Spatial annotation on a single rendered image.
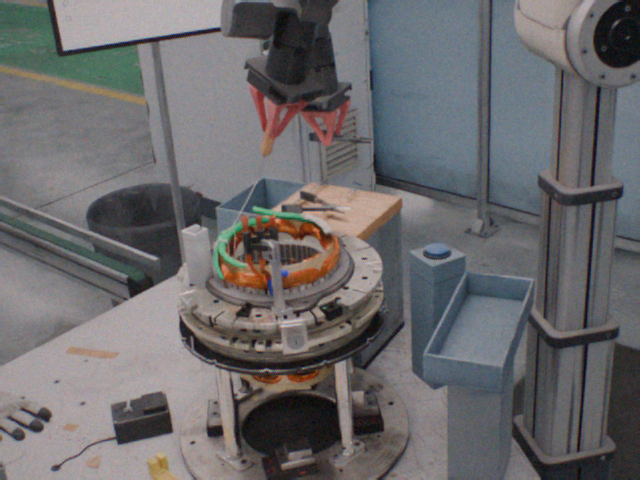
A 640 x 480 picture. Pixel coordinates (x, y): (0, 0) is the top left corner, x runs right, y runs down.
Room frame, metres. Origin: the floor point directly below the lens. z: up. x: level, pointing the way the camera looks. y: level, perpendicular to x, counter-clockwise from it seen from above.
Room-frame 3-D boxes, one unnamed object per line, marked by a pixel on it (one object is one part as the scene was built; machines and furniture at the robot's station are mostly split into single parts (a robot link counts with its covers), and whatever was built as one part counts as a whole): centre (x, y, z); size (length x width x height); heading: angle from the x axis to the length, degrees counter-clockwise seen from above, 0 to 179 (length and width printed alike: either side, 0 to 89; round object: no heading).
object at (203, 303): (1.24, 0.07, 1.09); 0.32 x 0.32 x 0.01
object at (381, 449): (1.24, 0.07, 0.80); 0.39 x 0.39 x 0.01
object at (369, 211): (1.53, -0.03, 1.05); 0.20 x 0.19 x 0.02; 58
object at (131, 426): (1.28, 0.33, 0.81); 0.10 x 0.06 x 0.06; 104
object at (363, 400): (1.24, -0.05, 0.85); 0.06 x 0.04 x 0.05; 5
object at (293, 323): (1.08, 0.05, 1.07); 0.04 x 0.02 x 0.05; 97
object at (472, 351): (1.11, -0.23, 0.92); 0.25 x 0.11 x 0.28; 157
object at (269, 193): (1.61, 0.10, 0.92); 0.17 x 0.11 x 0.28; 148
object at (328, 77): (1.58, -0.02, 1.29); 0.10 x 0.07 x 0.07; 148
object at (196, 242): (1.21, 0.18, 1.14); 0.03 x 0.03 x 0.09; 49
